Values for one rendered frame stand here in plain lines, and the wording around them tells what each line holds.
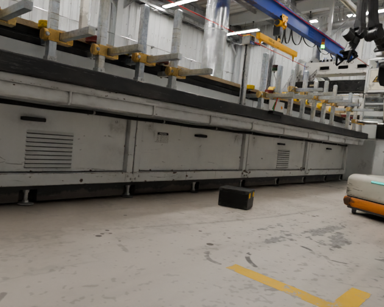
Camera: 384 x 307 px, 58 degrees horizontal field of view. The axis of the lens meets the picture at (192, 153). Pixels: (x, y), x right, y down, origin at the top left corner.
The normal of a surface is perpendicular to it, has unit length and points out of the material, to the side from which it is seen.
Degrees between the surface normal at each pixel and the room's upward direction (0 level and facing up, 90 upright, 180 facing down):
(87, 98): 90
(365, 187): 90
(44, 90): 90
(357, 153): 90
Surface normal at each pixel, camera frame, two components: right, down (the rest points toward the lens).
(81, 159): 0.73, 0.11
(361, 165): -0.68, -0.03
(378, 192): -0.91, -0.07
